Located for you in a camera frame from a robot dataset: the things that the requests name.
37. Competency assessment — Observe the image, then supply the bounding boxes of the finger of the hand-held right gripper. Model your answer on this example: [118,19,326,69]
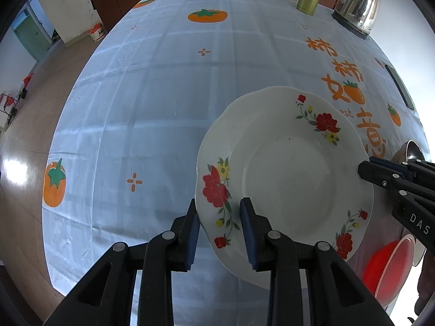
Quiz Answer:
[358,161,435,204]
[369,156,435,174]

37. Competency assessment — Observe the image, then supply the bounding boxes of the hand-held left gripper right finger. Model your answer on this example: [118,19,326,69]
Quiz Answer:
[240,197,395,326]

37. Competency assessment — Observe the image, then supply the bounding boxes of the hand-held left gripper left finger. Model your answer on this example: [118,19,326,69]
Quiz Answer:
[42,199,201,326]

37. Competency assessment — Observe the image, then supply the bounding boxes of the stainless steel bowl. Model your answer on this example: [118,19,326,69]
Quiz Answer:
[391,140,427,165]

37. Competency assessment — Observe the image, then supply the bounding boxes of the white enamel bowl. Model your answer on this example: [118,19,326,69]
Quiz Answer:
[409,236,427,269]

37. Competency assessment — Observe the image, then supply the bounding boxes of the red plastic bowl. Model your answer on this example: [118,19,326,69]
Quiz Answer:
[362,236,416,308]

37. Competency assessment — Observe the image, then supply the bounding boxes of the white plate with red flowers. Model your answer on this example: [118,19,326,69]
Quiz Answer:
[195,86,374,290]

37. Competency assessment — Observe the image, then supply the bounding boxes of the black smartphone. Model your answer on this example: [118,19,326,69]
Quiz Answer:
[385,64,416,111]

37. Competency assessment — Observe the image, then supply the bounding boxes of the blue checked persimmon tablecloth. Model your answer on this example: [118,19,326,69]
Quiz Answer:
[41,0,434,316]

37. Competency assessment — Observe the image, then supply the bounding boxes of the stainless steel electric kettle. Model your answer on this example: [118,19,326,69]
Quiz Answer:
[332,0,381,39]

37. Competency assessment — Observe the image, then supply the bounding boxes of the red folding chair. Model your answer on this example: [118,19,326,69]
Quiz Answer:
[0,92,18,123]

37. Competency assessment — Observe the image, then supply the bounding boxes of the white plastic bucket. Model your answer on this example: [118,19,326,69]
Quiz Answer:
[88,24,104,42]

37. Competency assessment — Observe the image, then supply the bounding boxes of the red dustpan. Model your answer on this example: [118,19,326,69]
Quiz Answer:
[22,73,35,97]

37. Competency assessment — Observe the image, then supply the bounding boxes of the brown wooden sideboard cabinet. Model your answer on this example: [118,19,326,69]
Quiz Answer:
[89,0,347,33]

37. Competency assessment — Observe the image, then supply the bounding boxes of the green door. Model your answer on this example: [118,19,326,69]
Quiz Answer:
[14,7,54,62]

